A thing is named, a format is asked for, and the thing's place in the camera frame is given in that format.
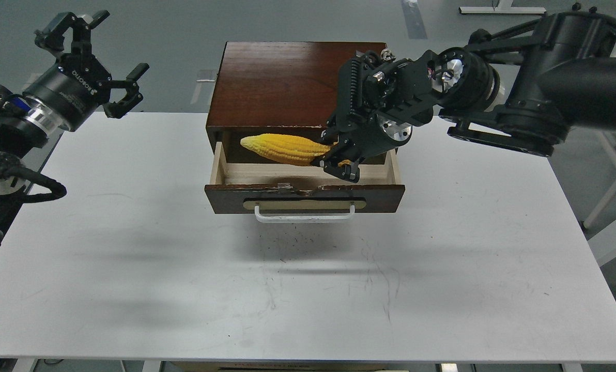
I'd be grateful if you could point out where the wooden drawer with white handle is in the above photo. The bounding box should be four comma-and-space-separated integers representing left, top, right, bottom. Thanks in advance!
204, 142, 406, 215

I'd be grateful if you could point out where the white frame stand right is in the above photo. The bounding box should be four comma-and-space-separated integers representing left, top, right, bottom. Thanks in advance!
579, 132, 616, 267

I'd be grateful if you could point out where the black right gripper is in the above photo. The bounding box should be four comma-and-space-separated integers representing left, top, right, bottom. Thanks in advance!
311, 115, 413, 183

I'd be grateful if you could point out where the yellow corn cob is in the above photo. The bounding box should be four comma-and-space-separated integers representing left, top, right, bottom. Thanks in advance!
240, 133, 336, 166

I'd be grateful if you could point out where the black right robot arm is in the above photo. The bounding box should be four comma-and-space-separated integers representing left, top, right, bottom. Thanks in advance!
309, 9, 616, 183

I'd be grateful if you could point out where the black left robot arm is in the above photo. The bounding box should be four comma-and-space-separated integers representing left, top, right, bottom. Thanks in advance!
0, 10, 149, 246

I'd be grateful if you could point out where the white table base background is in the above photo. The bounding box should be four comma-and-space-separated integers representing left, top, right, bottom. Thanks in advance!
458, 1, 548, 16

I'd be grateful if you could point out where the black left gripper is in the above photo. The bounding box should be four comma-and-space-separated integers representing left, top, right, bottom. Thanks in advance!
24, 10, 150, 132

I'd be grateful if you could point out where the dark wooden cabinet box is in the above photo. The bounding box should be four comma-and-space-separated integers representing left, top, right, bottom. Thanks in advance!
206, 41, 388, 146

